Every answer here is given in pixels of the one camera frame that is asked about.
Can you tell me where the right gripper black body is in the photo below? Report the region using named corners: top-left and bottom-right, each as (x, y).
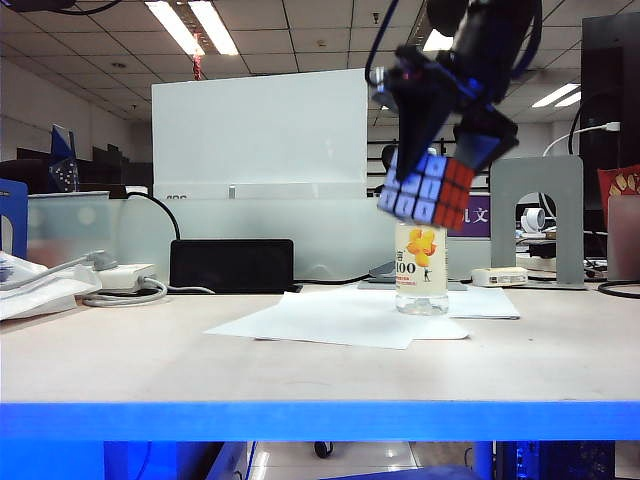
top-left (369, 44), bottom-right (520, 147)

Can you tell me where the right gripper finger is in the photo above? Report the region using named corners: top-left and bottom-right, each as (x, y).
top-left (394, 94), bottom-right (451, 182)
top-left (451, 124), bottom-right (519, 175)

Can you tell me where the Rubik's cube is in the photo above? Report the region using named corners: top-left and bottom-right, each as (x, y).
top-left (377, 147), bottom-right (479, 232)

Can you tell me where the ceiling light panel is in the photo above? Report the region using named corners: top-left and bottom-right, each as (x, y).
top-left (143, 0), bottom-right (241, 57)
top-left (531, 83), bottom-right (582, 109)
top-left (422, 28), bottom-right (455, 53)

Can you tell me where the black office chair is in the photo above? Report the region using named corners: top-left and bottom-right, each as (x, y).
top-left (380, 143), bottom-right (400, 174)

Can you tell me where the purple sign with white characters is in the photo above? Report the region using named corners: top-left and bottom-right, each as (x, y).
top-left (446, 205), bottom-right (492, 239)

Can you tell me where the small white fan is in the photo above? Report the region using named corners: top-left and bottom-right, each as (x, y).
top-left (519, 207), bottom-right (548, 236)

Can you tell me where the grey metal bookend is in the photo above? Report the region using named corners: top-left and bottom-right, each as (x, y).
top-left (489, 154), bottom-right (587, 291)

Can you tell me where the small white charger box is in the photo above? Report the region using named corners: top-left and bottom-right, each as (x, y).
top-left (470, 266), bottom-right (530, 289)

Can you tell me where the clear bottle with yellow label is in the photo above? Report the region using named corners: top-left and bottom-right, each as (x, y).
top-left (393, 147), bottom-right (450, 317)

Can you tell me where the red patterned cushion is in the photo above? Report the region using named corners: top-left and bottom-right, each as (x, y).
top-left (596, 164), bottom-right (640, 216)

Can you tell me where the black tall cabinet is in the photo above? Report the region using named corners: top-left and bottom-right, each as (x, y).
top-left (579, 12), bottom-right (640, 234)

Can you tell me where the small white paper sheet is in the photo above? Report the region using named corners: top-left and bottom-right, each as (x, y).
top-left (446, 286), bottom-right (521, 321)

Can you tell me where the grey flat pad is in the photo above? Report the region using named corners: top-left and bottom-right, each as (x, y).
top-left (357, 263), bottom-right (470, 292)

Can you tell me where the frosted pink container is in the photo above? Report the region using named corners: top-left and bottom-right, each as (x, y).
top-left (606, 194), bottom-right (640, 282)

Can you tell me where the white board panel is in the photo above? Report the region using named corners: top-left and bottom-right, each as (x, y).
top-left (150, 67), bottom-right (369, 201)

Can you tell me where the large white paper sheet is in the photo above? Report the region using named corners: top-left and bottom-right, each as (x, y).
top-left (202, 291), bottom-right (471, 351)

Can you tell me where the black rectangular case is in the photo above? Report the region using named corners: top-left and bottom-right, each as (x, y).
top-left (168, 238), bottom-right (296, 295)

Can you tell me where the red hanging ornament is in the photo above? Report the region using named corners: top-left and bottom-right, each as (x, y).
top-left (191, 28), bottom-right (206, 81)

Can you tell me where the white power adapter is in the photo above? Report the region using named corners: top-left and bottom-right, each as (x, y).
top-left (94, 263), bottom-right (156, 291)

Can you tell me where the frosted desk partition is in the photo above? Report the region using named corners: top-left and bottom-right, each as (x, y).
top-left (27, 191), bottom-right (494, 282)

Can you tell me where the blue crystal trophy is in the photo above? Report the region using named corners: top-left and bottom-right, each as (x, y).
top-left (48, 124), bottom-right (80, 194)

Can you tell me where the blue metal bookend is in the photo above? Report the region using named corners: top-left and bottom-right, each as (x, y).
top-left (0, 178), bottom-right (29, 261)

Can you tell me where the white plastic bag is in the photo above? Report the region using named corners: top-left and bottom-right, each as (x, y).
top-left (0, 252), bottom-right (104, 322)

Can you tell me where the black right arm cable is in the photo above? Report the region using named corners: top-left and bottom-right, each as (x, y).
top-left (363, 0), bottom-right (402, 87)

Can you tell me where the white USB cable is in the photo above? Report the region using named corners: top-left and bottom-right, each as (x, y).
top-left (542, 121), bottom-right (622, 157)

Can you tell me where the black cable on table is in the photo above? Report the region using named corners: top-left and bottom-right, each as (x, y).
top-left (596, 280), bottom-right (640, 300)

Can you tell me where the black power cord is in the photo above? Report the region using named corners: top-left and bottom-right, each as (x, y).
top-left (123, 191), bottom-right (182, 242)

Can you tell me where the white looped cable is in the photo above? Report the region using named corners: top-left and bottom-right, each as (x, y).
top-left (79, 277), bottom-right (216, 309)

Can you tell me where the grey plug with cord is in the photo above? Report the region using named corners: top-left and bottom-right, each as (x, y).
top-left (0, 249), bottom-right (120, 292)

